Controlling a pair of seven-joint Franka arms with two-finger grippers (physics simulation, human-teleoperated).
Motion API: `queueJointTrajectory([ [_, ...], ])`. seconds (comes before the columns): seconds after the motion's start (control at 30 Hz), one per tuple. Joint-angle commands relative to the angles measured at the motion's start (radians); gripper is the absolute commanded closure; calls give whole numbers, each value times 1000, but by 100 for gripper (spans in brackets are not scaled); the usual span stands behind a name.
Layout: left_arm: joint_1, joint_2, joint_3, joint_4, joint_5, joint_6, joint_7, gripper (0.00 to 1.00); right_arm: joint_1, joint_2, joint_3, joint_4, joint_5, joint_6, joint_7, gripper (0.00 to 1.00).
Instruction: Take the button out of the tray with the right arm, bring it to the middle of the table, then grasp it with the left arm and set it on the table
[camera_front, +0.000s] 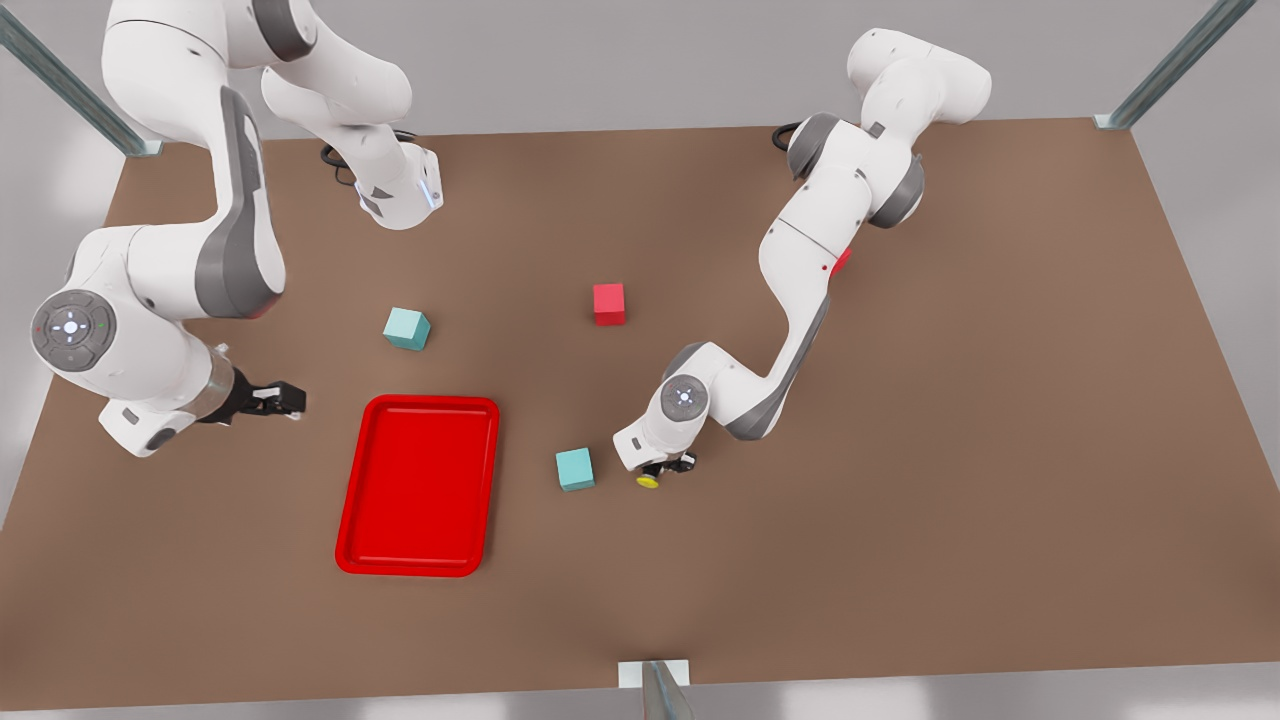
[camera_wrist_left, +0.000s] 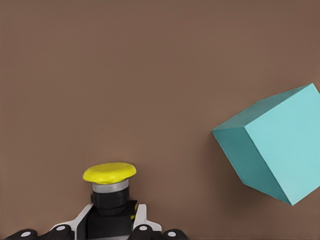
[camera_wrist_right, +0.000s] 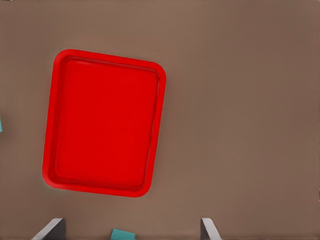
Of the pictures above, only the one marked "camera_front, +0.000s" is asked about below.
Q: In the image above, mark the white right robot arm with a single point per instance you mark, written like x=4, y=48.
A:
x=160, y=265

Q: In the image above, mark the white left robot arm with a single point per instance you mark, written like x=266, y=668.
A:
x=815, y=230

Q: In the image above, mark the teal cube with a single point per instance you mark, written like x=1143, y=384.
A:
x=406, y=329
x=575, y=469

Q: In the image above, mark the red cube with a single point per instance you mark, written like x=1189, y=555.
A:
x=843, y=260
x=609, y=304

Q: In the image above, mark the red rectangular tray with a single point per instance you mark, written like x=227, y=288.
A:
x=418, y=487

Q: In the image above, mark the silver frame post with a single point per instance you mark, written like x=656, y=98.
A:
x=70, y=88
x=1170, y=68
x=660, y=688

